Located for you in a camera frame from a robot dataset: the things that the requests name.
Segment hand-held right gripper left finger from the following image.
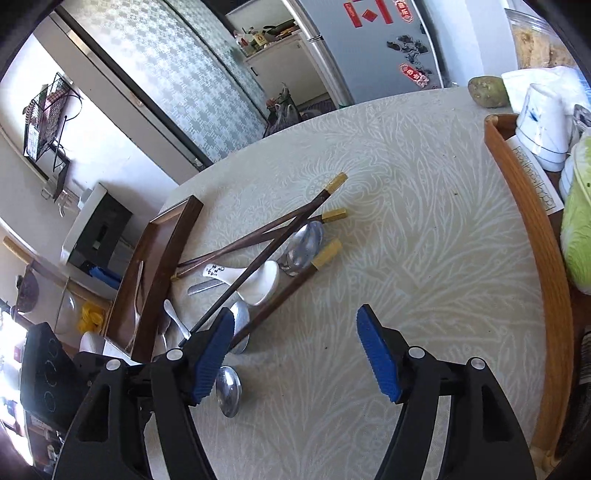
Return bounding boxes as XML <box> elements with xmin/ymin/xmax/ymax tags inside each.
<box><xmin>51</xmin><ymin>307</ymin><xmax>236</xmax><ymax>480</ymax></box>

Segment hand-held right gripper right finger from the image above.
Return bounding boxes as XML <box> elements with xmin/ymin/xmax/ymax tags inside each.
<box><xmin>355</xmin><ymin>304</ymin><xmax>539</xmax><ymax>480</ymax></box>

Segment small metal spoon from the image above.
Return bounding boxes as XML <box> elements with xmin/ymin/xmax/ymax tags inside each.
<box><xmin>216</xmin><ymin>366</ymin><xmax>243</xmax><ymax>418</ymax></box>

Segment white ceramic spoon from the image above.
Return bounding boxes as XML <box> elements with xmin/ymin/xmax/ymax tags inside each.
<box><xmin>201</xmin><ymin>260</ymin><xmax>281</xmax><ymax>306</ymax></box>
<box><xmin>163</xmin><ymin>299</ymin><xmax>192</xmax><ymax>342</ymax></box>

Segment gold-tipped wooden chopstick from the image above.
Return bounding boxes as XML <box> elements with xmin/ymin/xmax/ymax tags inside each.
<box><xmin>176</xmin><ymin>194</ymin><xmax>326</xmax><ymax>269</ymax></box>
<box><xmin>179</xmin><ymin>172</ymin><xmax>349</xmax><ymax>348</ymax></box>
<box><xmin>228</xmin><ymin>237</ymin><xmax>343</xmax><ymax>347</ymax></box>
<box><xmin>171</xmin><ymin>208</ymin><xmax>349</xmax><ymax>281</ymax></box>

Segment metal fork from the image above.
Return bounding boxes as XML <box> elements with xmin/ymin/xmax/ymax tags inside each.
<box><xmin>124</xmin><ymin>261</ymin><xmax>145</xmax><ymax>354</ymax></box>

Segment large metal spoon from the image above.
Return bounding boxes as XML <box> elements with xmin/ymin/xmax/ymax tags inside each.
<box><xmin>187</xmin><ymin>220</ymin><xmax>325</xmax><ymax>296</ymax></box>

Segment dark wooden utensil tray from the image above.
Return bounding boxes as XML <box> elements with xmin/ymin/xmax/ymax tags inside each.
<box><xmin>102</xmin><ymin>195</ymin><xmax>205</xmax><ymax>363</ymax></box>

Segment yellow plastic item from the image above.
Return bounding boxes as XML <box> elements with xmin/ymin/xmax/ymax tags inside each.
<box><xmin>78</xmin><ymin>302</ymin><xmax>105</xmax><ymax>333</ymax></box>

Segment blue plastic item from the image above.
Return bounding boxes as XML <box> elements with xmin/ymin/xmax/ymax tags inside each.
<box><xmin>89</xmin><ymin>265</ymin><xmax>124</xmax><ymax>291</ymax></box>

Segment white and black appliance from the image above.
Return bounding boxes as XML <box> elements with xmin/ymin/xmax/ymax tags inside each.
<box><xmin>60</xmin><ymin>182</ymin><xmax>134</xmax><ymax>278</ymax></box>

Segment light wooden serving tray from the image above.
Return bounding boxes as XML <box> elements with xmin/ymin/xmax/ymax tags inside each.
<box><xmin>484</xmin><ymin>113</ymin><xmax>575</xmax><ymax>467</ymax></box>

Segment green plastic strainer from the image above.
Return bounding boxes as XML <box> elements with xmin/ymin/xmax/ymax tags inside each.
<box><xmin>560</xmin><ymin>130</ymin><xmax>591</xmax><ymax>294</ymax></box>

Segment white printed card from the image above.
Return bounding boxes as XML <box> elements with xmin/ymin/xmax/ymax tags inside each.
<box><xmin>508</xmin><ymin>134</ymin><xmax>565</xmax><ymax>215</ymax></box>

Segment plastic bag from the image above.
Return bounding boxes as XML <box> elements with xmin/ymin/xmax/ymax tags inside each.
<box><xmin>265</xmin><ymin>83</ymin><xmax>303</xmax><ymax>137</ymax></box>

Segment white cup with blue print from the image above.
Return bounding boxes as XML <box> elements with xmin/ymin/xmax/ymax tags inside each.
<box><xmin>515</xmin><ymin>83</ymin><xmax>571</xmax><ymax>172</ymax></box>
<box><xmin>558</xmin><ymin>152</ymin><xmax>578</xmax><ymax>199</ymax></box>

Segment frosted glass sliding door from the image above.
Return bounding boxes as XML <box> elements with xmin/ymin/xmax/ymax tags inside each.
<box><xmin>55</xmin><ymin>0</ymin><xmax>269</xmax><ymax>167</ymax></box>

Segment red oval fridge magnet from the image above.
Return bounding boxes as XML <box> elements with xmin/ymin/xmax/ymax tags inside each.
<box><xmin>398</xmin><ymin>62</ymin><xmax>438</xmax><ymax>89</ymax></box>

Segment small round stone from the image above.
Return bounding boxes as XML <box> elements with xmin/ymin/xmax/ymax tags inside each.
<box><xmin>467</xmin><ymin>75</ymin><xmax>509</xmax><ymax>109</ymax></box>

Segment silver refrigerator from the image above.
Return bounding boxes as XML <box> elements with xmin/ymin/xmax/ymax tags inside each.
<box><xmin>281</xmin><ymin>0</ymin><xmax>446</xmax><ymax>109</ymax></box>

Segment white kitchen cabinet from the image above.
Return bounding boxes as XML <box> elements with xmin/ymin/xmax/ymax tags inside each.
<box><xmin>242</xmin><ymin>32</ymin><xmax>331</xmax><ymax>109</ymax></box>

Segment black fridge magnets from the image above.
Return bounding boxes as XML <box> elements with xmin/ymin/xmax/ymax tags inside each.
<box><xmin>387</xmin><ymin>34</ymin><xmax>430</xmax><ymax>65</ymax></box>

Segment white paper bag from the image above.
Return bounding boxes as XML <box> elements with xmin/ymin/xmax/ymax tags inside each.
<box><xmin>501</xmin><ymin>65</ymin><xmax>589</xmax><ymax>116</ymax></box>

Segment red square paper decoration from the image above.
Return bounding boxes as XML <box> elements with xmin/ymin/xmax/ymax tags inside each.
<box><xmin>342</xmin><ymin>0</ymin><xmax>393</xmax><ymax>29</ymax></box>

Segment black wire wall rack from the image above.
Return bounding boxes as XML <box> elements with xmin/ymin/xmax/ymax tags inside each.
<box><xmin>21</xmin><ymin>71</ymin><xmax>84</xmax><ymax>199</ymax></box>

